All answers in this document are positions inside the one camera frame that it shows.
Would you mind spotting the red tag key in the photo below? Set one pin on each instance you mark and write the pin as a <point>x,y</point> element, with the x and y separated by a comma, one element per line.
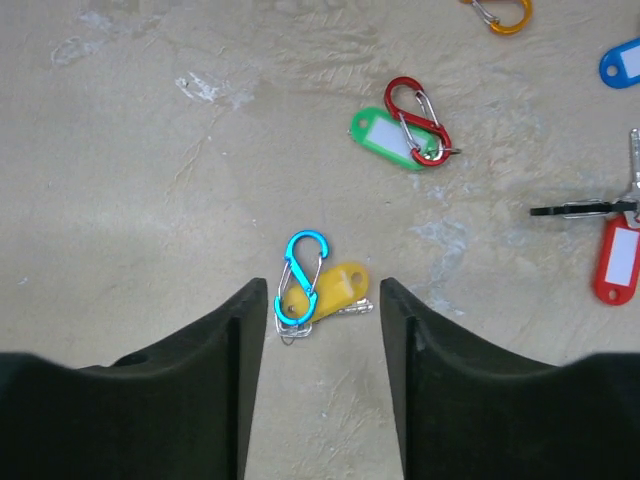
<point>617,271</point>

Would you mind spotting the orange carabiner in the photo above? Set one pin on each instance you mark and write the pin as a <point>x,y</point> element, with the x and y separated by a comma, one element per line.
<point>503,18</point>

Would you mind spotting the red carabiner clip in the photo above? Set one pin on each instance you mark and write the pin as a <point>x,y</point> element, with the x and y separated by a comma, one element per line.
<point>427,122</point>

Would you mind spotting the teal carabiner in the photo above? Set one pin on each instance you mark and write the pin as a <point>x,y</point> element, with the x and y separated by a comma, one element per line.
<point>292,267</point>

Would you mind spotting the blue tag key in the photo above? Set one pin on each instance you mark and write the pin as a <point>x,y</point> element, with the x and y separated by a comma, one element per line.
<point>619,67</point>

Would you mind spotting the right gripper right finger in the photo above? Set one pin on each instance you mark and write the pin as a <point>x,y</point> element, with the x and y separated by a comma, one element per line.
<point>465,408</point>

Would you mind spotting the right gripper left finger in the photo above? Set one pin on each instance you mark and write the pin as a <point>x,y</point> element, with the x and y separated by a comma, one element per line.
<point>181,408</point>

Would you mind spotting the green tag key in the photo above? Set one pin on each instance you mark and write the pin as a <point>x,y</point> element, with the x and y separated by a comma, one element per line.
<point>374,129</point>

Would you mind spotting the black carabiner clip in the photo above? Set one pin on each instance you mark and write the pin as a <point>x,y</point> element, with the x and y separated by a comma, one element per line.
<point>586,208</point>

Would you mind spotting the yellow tag key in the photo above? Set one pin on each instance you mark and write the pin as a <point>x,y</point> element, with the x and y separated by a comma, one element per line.
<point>342,290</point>

